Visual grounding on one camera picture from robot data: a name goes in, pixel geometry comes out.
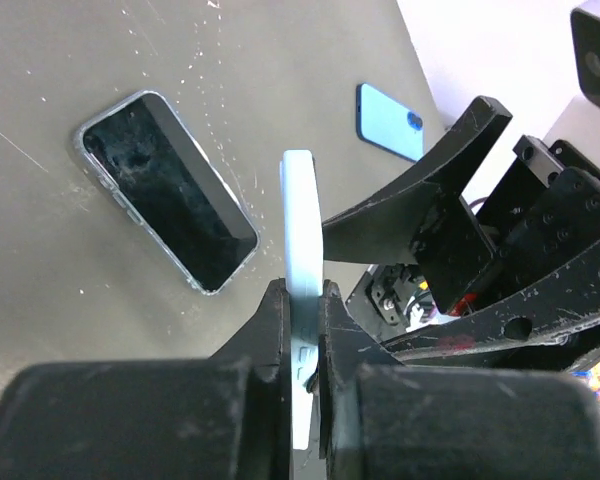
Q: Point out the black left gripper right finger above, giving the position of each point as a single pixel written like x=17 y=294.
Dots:
x=381 y=419

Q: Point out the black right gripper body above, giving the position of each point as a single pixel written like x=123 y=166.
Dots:
x=542 y=213

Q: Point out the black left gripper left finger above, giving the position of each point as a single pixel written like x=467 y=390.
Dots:
x=224 y=417

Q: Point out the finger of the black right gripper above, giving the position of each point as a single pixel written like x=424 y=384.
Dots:
x=421 y=219
x=554 y=324

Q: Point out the blue phone face down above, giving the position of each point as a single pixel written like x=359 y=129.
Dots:
x=387 y=124

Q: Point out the light blue phone case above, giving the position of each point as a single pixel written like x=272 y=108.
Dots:
x=303 y=255

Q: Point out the teal phone dark screen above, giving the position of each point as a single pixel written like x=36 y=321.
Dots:
x=151 y=165

